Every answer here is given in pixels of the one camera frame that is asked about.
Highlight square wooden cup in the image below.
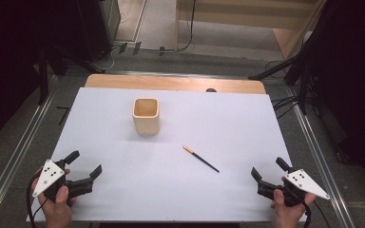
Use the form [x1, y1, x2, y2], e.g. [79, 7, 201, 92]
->
[131, 97, 161, 137]

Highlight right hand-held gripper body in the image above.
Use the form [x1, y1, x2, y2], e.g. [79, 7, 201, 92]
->
[257, 168, 331, 207]

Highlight metal floor rail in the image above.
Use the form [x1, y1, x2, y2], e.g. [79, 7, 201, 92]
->
[286, 87, 356, 228]
[0, 93, 56, 228]

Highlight black metal stand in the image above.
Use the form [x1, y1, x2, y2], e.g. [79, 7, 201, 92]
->
[37, 44, 106, 106]
[247, 55, 312, 116]

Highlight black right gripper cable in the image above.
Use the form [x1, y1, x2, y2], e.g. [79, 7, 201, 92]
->
[293, 189, 331, 228]

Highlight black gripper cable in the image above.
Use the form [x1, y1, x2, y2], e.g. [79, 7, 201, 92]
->
[293, 189, 331, 228]
[26, 176, 50, 228]

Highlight white table sheet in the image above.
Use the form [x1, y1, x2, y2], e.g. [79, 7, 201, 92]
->
[27, 86, 308, 223]

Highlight black cabinet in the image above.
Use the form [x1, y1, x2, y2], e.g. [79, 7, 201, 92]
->
[75, 0, 122, 63]

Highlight black curtain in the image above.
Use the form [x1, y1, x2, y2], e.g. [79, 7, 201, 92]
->
[0, 0, 81, 150]
[310, 0, 365, 191]

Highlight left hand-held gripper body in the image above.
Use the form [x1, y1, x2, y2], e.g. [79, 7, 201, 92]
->
[32, 158, 94, 203]

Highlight white floor cable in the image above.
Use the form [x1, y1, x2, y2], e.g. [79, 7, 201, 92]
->
[91, 44, 122, 72]

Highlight person's left hand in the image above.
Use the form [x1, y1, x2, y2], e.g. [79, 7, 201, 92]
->
[30, 168, 77, 228]

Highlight light wooden furniture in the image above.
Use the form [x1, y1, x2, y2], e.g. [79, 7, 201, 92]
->
[175, 0, 327, 60]

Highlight person's right hand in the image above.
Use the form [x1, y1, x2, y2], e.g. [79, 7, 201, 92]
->
[270, 177, 317, 228]

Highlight black floor cables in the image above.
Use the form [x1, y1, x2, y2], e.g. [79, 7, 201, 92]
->
[270, 94, 300, 120]

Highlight black hanging cable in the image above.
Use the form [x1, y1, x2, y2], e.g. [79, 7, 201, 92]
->
[145, 0, 198, 54]

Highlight black chopstick with orange end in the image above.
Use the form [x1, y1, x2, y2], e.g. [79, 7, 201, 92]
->
[182, 144, 221, 174]

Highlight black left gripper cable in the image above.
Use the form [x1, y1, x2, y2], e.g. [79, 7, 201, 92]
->
[26, 176, 50, 228]

